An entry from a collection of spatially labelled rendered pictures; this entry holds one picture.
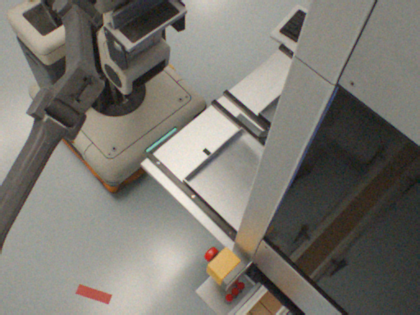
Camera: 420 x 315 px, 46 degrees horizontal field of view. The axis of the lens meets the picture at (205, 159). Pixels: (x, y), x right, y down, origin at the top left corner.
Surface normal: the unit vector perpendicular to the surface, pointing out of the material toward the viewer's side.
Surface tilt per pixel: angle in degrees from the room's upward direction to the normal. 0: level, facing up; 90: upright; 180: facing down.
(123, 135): 0
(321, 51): 90
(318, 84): 90
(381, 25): 90
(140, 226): 0
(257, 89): 0
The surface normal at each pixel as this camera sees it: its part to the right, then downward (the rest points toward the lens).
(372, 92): -0.71, 0.62
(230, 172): 0.04, -0.44
